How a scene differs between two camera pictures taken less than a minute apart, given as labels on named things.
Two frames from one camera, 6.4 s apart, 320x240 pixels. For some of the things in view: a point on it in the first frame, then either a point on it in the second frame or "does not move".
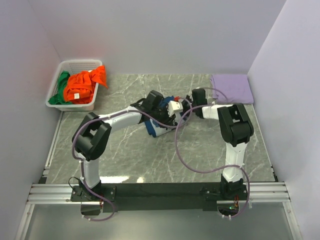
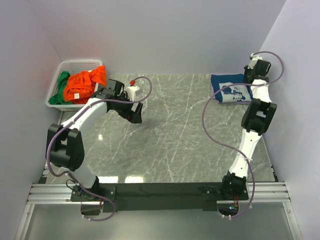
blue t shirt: [154, 129] → [237, 94]
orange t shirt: [79, 87] does not move
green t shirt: [59, 98] does not move
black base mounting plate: [160, 196] does not move
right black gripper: [184, 103] → [245, 70]
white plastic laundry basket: [72, 66] does not move
